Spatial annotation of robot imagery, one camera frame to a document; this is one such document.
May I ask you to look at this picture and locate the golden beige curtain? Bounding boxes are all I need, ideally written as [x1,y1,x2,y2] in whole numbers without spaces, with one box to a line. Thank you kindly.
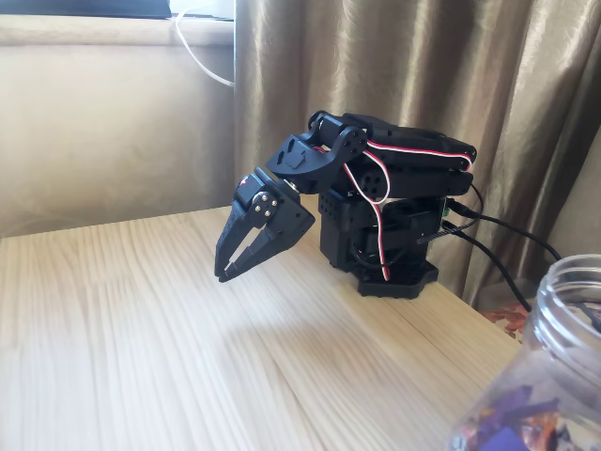
[233,0,601,312]

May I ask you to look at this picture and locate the beige upholstered backrest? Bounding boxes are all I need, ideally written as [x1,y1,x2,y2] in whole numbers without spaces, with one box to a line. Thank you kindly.
[0,13,236,239]

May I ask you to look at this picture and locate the clear plastic jar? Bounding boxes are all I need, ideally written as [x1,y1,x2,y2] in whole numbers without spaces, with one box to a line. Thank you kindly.
[445,254,601,451]

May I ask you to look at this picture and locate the orange floral patterned cloth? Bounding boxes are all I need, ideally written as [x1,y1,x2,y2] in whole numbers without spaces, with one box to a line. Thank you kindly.
[483,302,534,344]

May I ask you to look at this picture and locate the red white servo wire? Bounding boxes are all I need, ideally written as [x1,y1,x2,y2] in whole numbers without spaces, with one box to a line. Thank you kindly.
[321,138,473,283]

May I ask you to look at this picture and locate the white cable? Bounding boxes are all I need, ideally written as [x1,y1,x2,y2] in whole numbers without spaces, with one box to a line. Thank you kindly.
[174,8,235,88]

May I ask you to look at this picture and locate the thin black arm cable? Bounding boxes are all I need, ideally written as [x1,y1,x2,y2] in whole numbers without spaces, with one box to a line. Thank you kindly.
[468,182,485,218]

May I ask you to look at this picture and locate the black plug cable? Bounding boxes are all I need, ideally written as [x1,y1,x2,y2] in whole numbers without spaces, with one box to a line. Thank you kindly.
[449,200,563,261]
[443,224,532,312]

